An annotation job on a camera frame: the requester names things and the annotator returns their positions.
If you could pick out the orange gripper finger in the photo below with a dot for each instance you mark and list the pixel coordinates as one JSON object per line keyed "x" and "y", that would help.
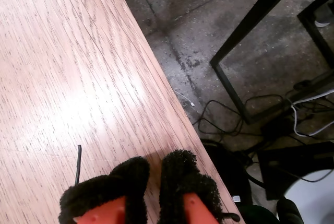
{"x": 104, "y": 192}
{"x": 180, "y": 177}

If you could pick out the white round stool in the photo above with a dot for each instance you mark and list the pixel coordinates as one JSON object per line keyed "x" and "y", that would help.
{"x": 313, "y": 198}

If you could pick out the black metal table frame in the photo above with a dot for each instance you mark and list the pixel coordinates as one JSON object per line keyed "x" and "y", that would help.
{"x": 254, "y": 17}
{"x": 315, "y": 33}

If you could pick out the grey power strip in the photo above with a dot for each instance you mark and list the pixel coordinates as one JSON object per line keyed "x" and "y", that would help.
{"x": 313, "y": 85}

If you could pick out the grey sneaker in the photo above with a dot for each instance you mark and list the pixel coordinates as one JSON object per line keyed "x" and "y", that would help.
{"x": 324, "y": 16}

